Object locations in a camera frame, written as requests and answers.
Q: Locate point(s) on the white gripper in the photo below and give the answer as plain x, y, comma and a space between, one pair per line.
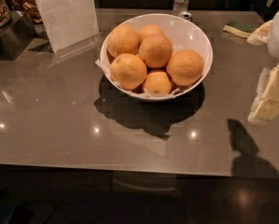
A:
266, 102

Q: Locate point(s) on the orange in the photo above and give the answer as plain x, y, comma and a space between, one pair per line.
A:
185, 67
157, 83
128, 70
122, 39
149, 31
156, 50

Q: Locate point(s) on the clear acrylic sign holder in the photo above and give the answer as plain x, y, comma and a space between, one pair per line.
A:
70, 25

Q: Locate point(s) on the dark square box stand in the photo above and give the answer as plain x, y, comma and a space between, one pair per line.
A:
16, 36

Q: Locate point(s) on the metal can top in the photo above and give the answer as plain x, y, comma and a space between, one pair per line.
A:
185, 15

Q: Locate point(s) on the white ceramic bowl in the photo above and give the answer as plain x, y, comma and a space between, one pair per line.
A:
183, 34

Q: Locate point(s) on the yellow green sponge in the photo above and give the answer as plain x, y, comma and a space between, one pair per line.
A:
239, 29

